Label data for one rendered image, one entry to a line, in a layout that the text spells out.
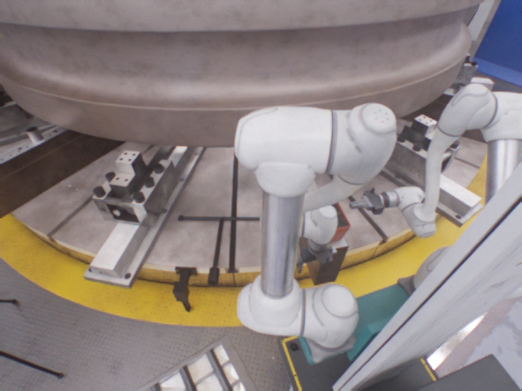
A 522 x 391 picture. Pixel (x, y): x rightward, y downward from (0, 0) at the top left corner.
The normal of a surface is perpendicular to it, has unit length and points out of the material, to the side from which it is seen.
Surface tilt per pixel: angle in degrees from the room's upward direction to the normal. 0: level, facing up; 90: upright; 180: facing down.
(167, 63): 90
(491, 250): 90
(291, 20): 90
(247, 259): 0
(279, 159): 89
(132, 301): 0
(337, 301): 7
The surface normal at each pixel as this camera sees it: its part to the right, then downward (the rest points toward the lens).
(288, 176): -0.08, 0.66
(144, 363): 0.00, -0.70
